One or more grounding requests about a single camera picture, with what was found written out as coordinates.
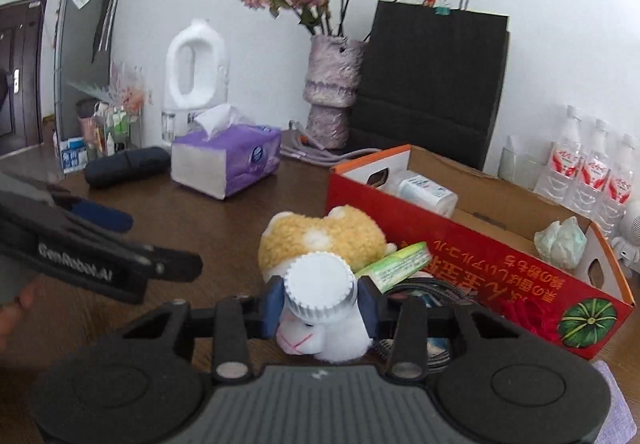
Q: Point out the white robot speaker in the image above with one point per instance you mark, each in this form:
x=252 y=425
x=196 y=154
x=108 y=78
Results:
x=631 y=229

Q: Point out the red artificial rose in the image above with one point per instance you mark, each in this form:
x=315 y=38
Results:
x=525 y=319

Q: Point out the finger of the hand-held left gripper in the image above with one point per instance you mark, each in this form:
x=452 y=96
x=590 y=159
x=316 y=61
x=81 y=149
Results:
x=175 y=265
x=102 y=218

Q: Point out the clear glass cup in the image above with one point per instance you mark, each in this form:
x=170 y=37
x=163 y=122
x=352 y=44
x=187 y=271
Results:
x=520 y=164

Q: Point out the grey refrigerator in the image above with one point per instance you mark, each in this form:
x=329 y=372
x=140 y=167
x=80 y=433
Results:
x=75 y=74

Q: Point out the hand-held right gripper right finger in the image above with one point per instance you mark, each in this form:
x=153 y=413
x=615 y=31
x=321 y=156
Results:
x=369 y=315

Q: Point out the pale green crumpled bag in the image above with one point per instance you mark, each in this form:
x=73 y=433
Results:
x=560 y=241

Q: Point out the blue and white carton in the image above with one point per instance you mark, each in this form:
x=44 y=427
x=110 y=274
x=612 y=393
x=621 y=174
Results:
x=72 y=157

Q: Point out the clear red label water bottle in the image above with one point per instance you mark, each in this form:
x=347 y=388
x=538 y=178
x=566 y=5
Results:
x=565 y=159
x=622 y=184
x=595 y=169

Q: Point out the green wipes packet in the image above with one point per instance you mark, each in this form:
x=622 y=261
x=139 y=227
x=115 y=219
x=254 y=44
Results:
x=400 y=264

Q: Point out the yellow and white plush sheep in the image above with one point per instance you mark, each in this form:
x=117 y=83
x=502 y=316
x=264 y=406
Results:
x=320 y=234

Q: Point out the purple tissue pack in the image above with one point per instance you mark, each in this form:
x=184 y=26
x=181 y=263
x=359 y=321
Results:
x=245 y=159

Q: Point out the white plastic canister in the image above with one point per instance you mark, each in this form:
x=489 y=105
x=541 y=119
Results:
x=425 y=191

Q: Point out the brown door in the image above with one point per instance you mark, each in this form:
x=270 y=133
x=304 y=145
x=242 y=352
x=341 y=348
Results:
x=25 y=74

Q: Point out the red cardboard box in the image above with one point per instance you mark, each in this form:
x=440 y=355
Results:
x=450 y=234

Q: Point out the person's left hand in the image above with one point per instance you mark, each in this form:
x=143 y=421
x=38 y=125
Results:
x=15 y=319

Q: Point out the white ribbed round cap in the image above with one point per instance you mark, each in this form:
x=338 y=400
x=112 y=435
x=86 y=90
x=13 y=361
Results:
x=320 y=286

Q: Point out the black paper bag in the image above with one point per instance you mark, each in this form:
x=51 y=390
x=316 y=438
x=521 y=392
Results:
x=430 y=74

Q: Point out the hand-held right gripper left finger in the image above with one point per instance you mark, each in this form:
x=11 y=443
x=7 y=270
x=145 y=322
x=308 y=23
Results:
x=272 y=311

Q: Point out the pale plastic flower decoration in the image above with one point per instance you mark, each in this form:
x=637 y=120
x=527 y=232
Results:
x=125 y=92

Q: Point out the dark navy glasses case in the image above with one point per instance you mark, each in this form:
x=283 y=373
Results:
x=125 y=167

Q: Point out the white plastic jug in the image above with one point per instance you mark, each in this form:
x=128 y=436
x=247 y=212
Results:
x=205 y=59

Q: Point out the rack of small bottles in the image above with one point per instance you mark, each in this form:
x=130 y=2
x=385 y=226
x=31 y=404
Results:
x=112 y=124

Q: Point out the teal binder clip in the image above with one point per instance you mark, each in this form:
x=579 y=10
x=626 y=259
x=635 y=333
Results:
x=443 y=11

